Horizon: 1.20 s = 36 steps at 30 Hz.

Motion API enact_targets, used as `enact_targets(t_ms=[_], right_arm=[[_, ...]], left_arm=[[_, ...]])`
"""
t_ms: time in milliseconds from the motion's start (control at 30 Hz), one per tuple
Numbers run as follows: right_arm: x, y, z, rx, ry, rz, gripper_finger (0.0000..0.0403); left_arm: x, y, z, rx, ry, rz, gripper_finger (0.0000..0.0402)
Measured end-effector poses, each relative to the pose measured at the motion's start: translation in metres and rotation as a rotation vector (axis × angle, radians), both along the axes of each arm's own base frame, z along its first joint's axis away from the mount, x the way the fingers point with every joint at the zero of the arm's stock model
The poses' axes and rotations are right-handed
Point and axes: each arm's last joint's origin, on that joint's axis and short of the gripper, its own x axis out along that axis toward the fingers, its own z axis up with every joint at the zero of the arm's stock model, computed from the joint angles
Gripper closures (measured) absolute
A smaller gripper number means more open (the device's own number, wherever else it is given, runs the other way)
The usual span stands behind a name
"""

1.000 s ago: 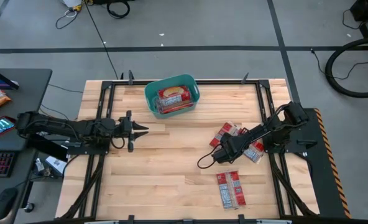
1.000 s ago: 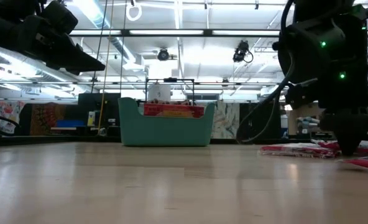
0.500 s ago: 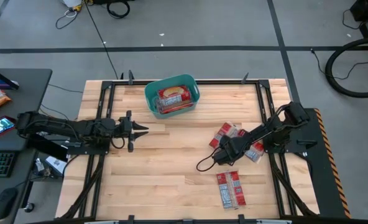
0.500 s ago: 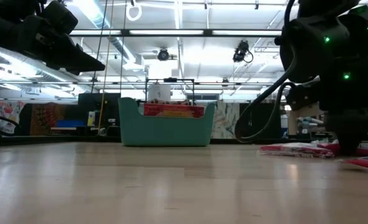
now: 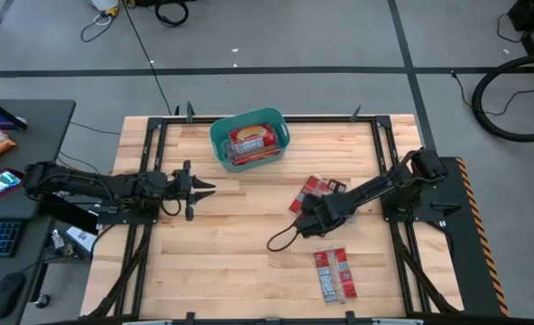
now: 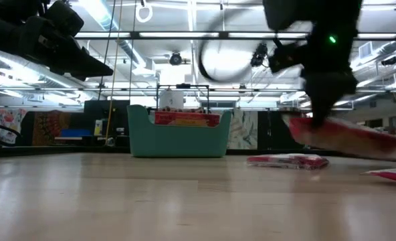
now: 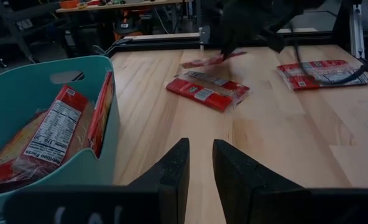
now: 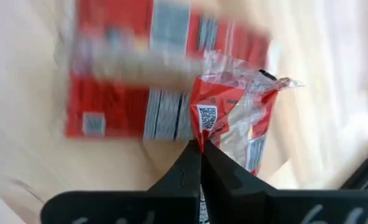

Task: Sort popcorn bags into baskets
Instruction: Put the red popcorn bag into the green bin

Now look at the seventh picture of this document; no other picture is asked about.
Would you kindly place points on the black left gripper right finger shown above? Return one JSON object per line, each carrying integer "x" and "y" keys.
{"x": 264, "y": 202}

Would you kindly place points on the grey metal workbench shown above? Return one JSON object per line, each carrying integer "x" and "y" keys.
{"x": 14, "y": 31}

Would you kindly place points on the black metal table frame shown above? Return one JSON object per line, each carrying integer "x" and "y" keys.
{"x": 159, "y": 43}

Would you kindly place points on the wooden workbench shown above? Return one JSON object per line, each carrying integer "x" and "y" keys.
{"x": 125, "y": 4}

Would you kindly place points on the teal plastic basket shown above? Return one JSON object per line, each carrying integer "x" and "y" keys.
{"x": 22, "y": 71}

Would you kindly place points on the orange tray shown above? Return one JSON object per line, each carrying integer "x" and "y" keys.
{"x": 69, "y": 3}

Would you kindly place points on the shop vacuum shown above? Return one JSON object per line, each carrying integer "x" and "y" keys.
{"x": 128, "y": 26}

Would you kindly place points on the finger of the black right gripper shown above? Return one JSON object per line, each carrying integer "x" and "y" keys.
{"x": 224, "y": 49}
{"x": 231, "y": 48}

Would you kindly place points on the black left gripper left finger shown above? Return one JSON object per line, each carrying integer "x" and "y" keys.
{"x": 109, "y": 205}

